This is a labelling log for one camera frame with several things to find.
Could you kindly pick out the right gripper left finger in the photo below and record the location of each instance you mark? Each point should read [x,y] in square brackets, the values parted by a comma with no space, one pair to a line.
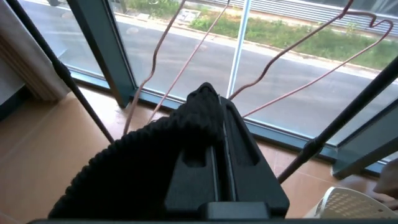
[192,186]

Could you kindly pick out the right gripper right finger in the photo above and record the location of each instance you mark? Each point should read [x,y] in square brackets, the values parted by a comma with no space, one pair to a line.
[248,186]

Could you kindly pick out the black garment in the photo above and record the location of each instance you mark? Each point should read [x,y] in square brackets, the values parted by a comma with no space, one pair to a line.
[124,174]

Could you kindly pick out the pink clothes hanger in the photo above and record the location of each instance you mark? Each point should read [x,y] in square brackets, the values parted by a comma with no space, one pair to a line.
[133,109]
[280,95]

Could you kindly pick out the white laundry basket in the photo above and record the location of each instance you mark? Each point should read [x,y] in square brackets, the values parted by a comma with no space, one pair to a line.
[348,202]

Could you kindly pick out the window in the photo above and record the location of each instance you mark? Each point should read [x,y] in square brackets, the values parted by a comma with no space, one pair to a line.
[105,56]

